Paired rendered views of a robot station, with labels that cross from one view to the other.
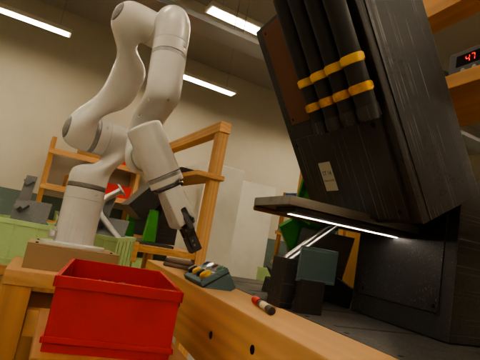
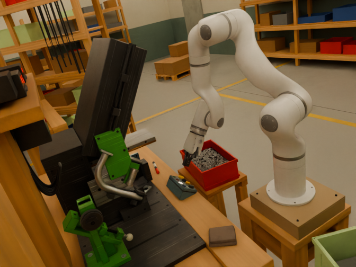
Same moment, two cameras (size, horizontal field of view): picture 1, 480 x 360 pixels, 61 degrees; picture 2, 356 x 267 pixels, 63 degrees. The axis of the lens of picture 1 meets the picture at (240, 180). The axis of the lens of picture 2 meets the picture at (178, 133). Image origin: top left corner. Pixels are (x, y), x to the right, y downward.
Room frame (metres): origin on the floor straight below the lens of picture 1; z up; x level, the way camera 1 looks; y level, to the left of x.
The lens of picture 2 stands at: (2.30, 0.09, 1.71)
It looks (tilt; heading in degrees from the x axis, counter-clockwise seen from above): 24 degrees down; 181
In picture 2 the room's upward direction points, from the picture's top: 13 degrees counter-clockwise
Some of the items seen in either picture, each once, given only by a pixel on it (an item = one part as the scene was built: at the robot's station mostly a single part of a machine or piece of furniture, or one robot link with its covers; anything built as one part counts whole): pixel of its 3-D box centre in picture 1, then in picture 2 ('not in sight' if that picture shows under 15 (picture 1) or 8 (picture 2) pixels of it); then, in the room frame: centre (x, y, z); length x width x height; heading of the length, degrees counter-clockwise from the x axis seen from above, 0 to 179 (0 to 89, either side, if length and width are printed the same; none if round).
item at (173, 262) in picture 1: (180, 263); (221, 235); (1.48, 0.16, 0.91); 0.10 x 0.08 x 0.03; 81
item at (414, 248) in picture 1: (426, 256); (71, 171); (1.00, -0.48, 1.07); 0.30 x 0.18 x 0.34; 23
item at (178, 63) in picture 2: not in sight; (179, 59); (-5.50, 0.49, 0.37); 1.20 x 0.80 x 0.74; 125
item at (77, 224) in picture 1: (79, 217); (289, 172); (1.32, 0.48, 1.01); 0.19 x 0.19 x 0.18
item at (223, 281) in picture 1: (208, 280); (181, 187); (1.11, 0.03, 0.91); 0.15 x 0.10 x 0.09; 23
